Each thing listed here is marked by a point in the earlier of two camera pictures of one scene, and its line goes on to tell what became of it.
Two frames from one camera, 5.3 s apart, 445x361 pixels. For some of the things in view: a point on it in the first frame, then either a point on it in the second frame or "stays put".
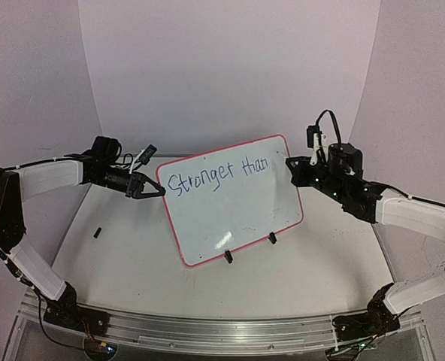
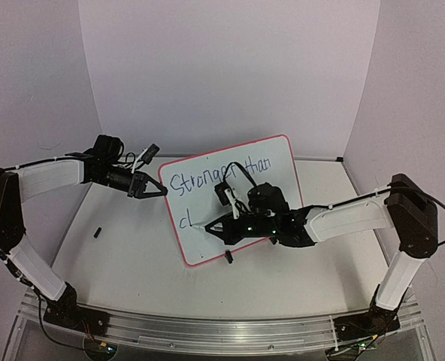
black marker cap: (97, 232) stays put
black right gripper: (302, 173) → (230, 230)
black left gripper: (137, 192) stays put
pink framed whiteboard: (223, 199) stays put
